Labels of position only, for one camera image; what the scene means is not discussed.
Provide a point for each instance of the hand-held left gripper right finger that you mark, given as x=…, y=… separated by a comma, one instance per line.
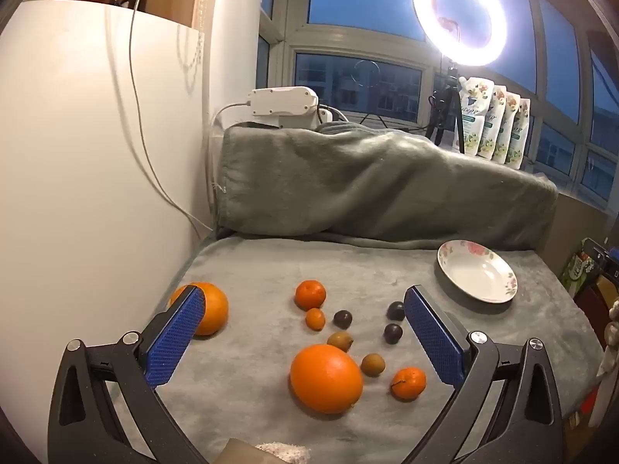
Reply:
x=433, y=338

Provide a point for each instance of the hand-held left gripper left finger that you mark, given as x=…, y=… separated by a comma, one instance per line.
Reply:
x=176, y=333

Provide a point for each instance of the dark plum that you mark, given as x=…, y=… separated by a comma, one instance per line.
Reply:
x=392, y=333
x=396, y=311
x=342, y=319

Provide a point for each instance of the large orange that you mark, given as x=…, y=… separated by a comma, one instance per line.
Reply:
x=326, y=379
x=215, y=309

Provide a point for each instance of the mandarin orange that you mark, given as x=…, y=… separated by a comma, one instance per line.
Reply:
x=310, y=295
x=408, y=383

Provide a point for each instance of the brown kiwi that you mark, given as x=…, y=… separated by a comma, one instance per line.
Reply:
x=373, y=364
x=340, y=341

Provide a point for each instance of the floral white plate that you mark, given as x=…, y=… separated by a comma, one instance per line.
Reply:
x=476, y=273

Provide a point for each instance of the small kumquat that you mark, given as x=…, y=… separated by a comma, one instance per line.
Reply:
x=315, y=319

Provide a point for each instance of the green package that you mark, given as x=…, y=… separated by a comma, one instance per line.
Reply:
x=578, y=268

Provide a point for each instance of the grey fleece blanket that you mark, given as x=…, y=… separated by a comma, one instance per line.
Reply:
x=338, y=193

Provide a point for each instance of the white cabinet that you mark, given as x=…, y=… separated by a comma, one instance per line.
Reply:
x=72, y=154

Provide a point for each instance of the white power strip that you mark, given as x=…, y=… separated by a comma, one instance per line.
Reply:
x=280, y=101

